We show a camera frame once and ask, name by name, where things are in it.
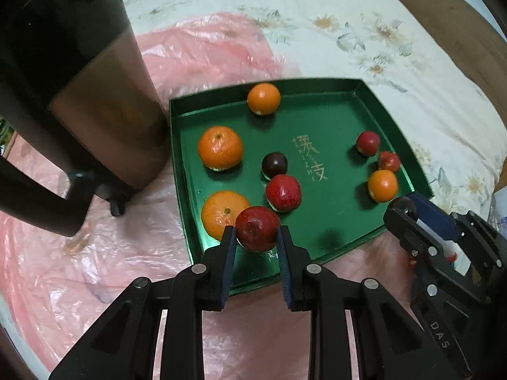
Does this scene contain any pink plastic sheet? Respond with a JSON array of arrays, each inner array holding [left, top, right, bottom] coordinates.
[[0, 12, 420, 380]]

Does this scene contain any small orange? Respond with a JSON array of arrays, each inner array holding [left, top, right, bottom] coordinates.
[[367, 169, 399, 202], [247, 83, 281, 116]]

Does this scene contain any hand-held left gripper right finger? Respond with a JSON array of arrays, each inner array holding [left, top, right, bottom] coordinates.
[[276, 225, 460, 380]]

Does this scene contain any black and bronze kettle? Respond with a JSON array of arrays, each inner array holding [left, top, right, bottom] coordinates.
[[0, 0, 169, 238]]

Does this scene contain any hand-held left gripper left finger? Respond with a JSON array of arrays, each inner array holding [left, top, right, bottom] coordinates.
[[49, 225, 238, 380]]

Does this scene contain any large orange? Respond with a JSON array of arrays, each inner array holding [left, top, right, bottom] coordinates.
[[201, 190, 252, 241], [197, 126, 244, 172]]

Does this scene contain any green tray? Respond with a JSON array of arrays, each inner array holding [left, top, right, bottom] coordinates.
[[169, 78, 433, 297]]

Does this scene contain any small red apple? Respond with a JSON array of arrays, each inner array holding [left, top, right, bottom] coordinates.
[[355, 131, 381, 156], [377, 151, 401, 173]]

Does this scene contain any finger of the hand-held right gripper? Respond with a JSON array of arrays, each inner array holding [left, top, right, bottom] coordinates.
[[383, 203, 450, 276], [409, 192, 507, 303]]

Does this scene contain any floral cloth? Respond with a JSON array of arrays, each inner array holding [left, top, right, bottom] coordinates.
[[119, 0, 507, 222]]

